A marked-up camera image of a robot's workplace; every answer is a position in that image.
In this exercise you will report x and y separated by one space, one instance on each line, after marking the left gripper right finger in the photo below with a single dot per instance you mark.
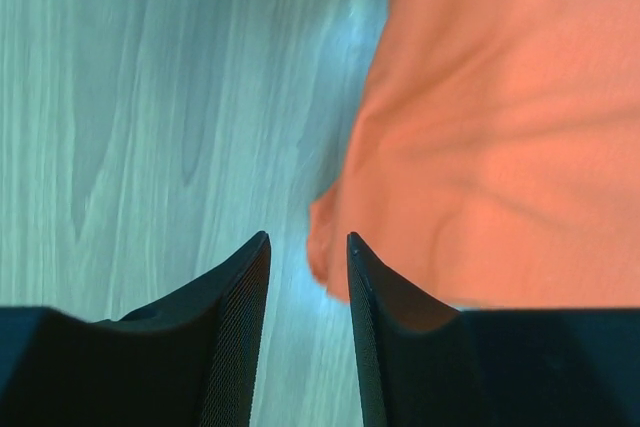
421 362

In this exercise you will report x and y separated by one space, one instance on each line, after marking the orange t shirt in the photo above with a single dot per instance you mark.
494 159

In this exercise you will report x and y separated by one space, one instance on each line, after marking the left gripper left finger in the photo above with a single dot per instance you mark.
187 359

